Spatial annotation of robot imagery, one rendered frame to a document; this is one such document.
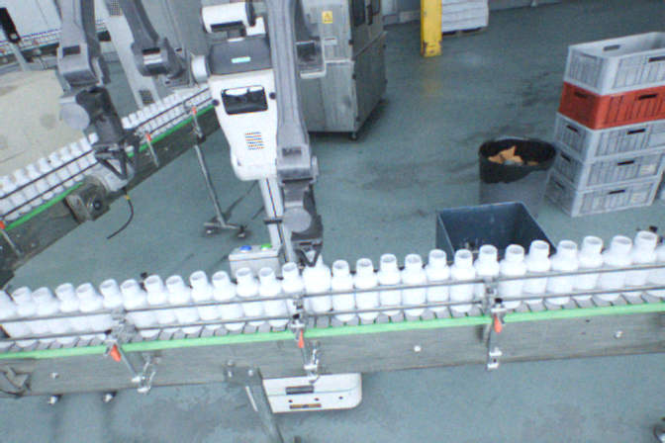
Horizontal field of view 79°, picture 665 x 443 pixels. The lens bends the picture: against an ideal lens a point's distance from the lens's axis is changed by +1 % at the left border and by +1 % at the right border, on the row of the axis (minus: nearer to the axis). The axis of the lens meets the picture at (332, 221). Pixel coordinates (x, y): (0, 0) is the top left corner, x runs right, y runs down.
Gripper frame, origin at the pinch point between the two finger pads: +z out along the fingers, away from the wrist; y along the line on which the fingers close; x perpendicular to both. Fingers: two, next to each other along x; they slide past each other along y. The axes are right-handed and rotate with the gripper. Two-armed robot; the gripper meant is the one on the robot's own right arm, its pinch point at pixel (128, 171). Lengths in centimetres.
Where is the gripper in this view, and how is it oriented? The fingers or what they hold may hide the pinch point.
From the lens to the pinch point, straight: 112.7
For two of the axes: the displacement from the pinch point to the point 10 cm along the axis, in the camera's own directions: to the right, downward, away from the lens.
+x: 9.9, -0.9, -0.7
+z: 1.2, 8.3, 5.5
